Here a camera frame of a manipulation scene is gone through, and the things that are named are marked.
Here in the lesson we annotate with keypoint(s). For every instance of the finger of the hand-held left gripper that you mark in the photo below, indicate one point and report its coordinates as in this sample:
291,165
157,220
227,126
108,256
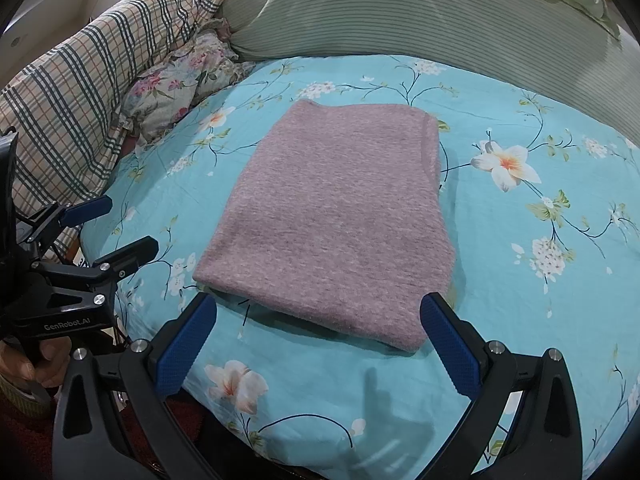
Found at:
90,211
130,255

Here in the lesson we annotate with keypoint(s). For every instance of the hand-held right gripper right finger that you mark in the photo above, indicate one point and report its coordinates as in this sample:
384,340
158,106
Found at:
452,350

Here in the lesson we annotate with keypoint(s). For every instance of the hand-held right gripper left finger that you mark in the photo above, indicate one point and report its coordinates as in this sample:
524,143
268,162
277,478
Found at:
182,350

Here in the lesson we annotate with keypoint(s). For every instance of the purple knit sweater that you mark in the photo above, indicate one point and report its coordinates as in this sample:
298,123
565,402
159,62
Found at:
335,225

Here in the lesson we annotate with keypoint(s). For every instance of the person's left hand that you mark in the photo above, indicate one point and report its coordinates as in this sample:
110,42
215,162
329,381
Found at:
50,365

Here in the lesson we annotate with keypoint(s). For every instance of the blue floral bedsheet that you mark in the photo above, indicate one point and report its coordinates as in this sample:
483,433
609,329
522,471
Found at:
525,310

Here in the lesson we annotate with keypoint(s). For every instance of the plaid blanket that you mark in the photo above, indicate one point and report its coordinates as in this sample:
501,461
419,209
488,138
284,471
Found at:
85,85

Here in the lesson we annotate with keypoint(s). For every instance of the floral ruffled pillow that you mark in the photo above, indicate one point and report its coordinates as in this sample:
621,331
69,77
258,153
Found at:
190,80

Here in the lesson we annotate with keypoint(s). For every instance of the green striped pillow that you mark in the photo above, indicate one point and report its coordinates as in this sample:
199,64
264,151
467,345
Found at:
400,10

